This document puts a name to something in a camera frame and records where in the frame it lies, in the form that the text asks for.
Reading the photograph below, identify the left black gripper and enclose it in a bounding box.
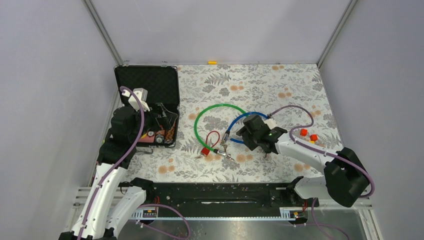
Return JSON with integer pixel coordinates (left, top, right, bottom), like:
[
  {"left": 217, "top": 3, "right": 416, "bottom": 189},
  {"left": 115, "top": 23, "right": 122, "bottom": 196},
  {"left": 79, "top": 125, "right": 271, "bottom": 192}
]
[{"left": 129, "top": 102, "right": 178, "bottom": 142}]

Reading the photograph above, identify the blue cable lock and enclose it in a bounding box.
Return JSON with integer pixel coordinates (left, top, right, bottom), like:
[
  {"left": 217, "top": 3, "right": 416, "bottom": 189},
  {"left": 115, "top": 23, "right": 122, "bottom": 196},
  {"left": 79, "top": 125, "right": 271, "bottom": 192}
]
[{"left": 220, "top": 111, "right": 269, "bottom": 145}]

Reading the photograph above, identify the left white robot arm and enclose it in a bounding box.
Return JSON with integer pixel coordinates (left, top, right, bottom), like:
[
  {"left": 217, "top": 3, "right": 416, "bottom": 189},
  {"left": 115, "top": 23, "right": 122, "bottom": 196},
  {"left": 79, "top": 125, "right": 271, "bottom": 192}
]
[{"left": 59, "top": 103, "right": 178, "bottom": 240}]

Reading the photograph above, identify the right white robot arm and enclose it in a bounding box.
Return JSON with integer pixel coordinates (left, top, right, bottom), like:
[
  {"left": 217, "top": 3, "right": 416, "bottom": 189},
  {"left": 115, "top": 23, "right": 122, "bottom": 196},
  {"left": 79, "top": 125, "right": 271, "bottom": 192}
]
[{"left": 236, "top": 114, "right": 372, "bottom": 208}]

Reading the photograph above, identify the black poker chip case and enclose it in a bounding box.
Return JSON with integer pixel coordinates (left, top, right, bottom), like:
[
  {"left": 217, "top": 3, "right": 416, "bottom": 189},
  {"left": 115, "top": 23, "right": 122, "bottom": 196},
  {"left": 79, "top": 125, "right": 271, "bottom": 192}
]
[{"left": 114, "top": 65, "right": 180, "bottom": 148}]

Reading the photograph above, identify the floral tablecloth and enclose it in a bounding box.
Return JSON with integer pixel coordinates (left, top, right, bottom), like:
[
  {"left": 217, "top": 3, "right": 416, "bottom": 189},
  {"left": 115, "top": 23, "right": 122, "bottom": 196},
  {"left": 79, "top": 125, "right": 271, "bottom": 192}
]
[{"left": 123, "top": 64, "right": 342, "bottom": 183}]

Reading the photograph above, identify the red cube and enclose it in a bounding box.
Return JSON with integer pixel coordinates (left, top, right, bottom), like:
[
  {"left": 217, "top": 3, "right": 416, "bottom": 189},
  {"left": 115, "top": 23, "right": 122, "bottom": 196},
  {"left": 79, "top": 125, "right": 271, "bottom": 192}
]
[
  {"left": 309, "top": 134, "right": 319, "bottom": 142},
  {"left": 299, "top": 128, "right": 308, "bottom": 137}
]

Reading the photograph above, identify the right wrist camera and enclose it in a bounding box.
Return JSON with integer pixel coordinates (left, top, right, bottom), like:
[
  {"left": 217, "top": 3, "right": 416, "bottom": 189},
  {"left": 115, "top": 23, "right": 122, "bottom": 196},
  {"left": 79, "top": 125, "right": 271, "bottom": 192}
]
[{"left": 264, "top": 118, "right": 278, "bottom": 130}]

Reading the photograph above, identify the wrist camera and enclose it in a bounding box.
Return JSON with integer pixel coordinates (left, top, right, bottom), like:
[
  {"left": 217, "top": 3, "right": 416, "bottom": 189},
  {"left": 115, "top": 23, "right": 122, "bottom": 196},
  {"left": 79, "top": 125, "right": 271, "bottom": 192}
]
[
  {"left": 119, "top": 86, "right": 151, "bottom": 112},
  {"left": 264, "top": 118, "right": 278, "bottom": 130}
]

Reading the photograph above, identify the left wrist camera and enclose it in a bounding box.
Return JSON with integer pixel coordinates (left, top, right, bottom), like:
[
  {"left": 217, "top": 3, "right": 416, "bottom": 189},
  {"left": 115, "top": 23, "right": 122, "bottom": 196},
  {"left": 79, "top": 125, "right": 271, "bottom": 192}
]
[{"left": 119, "top": 86, "right": 151, "bottom": 112}]

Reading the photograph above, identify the green cable lock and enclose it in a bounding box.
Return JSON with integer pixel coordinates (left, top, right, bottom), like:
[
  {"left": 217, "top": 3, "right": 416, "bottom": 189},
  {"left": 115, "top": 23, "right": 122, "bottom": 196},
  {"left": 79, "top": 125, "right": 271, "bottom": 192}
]
[{"left": 193, "top": 103, "right": 246, "bottom": 158}]

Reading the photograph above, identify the red cable padlock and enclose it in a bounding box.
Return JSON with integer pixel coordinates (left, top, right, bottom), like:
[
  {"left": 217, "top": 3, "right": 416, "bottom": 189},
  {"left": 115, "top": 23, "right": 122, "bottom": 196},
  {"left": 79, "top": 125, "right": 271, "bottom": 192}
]
[{"left": 195, "top": 130, "right": 221, "bottom": 159}]

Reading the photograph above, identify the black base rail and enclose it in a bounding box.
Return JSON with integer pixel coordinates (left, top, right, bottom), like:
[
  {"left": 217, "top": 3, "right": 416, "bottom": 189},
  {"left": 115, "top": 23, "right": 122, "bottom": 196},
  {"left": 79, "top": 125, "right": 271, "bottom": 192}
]
[{"left": 118, "top": 178, "right": 320, "bottom": 219}]

